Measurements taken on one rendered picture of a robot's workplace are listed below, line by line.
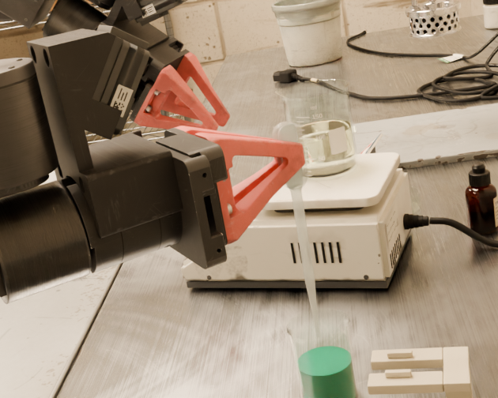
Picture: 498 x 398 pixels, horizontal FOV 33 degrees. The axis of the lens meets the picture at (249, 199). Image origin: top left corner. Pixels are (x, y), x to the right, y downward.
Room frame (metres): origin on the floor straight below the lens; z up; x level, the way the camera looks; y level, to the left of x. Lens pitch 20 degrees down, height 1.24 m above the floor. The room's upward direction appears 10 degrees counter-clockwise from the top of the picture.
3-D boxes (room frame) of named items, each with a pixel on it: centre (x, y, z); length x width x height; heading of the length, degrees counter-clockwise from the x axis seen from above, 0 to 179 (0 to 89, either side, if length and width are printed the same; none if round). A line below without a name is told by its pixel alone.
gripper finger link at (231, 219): (0.51, 0.01, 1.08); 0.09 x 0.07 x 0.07; 116
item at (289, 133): (0.52, -0.03, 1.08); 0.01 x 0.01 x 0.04; 26
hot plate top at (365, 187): (0.74, -0.07, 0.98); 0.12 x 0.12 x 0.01; 67
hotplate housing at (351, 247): (0.75, -0.05, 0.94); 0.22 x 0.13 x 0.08; 67
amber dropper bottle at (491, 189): (0.76, -0.22, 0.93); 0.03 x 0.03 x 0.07
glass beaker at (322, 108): (0.76, -0.07, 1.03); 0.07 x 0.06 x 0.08; 65
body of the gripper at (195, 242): (0.47, 0.07, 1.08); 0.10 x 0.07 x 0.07; 26
